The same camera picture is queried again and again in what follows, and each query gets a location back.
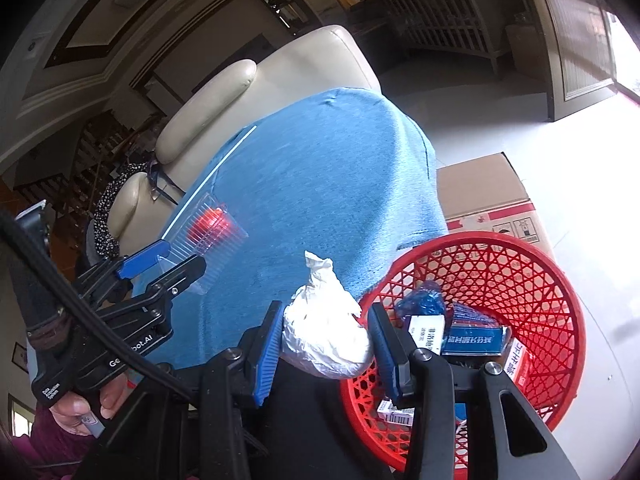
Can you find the red white carton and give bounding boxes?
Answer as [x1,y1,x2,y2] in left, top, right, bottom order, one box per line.
[500,337,534,387]

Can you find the blue toothpaste box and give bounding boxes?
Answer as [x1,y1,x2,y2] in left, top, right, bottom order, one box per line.
[442,302,509,358]

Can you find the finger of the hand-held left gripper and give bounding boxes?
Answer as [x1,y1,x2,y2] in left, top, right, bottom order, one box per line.
[95,255,207,321]
[75,239,171,301]

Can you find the cream leather sofa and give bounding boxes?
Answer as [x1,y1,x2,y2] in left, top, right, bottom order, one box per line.
[107,25,383,261]

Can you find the dark wooden door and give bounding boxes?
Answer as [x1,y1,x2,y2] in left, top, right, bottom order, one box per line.
[530,0,619,122]

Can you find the blue crinkled wrapper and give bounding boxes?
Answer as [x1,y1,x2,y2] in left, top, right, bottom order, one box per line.
[394,282,448,318]

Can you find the small white blue box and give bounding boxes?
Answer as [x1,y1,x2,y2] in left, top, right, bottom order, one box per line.
[407,314,448,356]

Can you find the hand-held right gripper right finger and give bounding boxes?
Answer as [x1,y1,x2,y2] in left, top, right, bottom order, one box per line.
[367,304,583,480]

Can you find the long white paper box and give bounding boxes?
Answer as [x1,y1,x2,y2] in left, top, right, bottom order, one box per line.
[376,399,416,427]

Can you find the brown cardboard box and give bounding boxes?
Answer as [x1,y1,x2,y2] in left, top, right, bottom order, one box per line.
[436,152,557,263]

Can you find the blue tablecloth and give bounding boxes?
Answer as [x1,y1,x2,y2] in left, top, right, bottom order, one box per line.
[117,87,448,376]

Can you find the clear plastic container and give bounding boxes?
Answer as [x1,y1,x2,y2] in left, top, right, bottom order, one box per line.
[167,192,249,296]

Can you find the black cable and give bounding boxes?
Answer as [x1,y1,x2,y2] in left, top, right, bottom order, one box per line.
[0,207,193,403]

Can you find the black eyeglasses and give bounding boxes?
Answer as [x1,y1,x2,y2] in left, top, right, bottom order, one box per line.
[147,160,182,207]

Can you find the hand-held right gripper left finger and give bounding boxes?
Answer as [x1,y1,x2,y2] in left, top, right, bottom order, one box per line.
[95,300,286,480]

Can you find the white slatted crib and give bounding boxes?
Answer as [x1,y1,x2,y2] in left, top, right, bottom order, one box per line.
[352,0,502,69]

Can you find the person's left hand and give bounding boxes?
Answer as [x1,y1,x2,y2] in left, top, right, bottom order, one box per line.
[49,377,128,438]

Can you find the white plastic bag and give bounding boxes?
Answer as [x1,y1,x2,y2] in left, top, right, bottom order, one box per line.
[282,250,375,380]

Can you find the person's left forearm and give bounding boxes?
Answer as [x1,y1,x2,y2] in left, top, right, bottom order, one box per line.
[0,405,101,480]

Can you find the dotted dark cloth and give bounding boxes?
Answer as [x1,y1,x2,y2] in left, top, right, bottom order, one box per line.
[91,160,152,258]

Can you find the red plastic basket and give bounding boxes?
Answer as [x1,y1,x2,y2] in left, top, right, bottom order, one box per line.
[340,232,587,473]

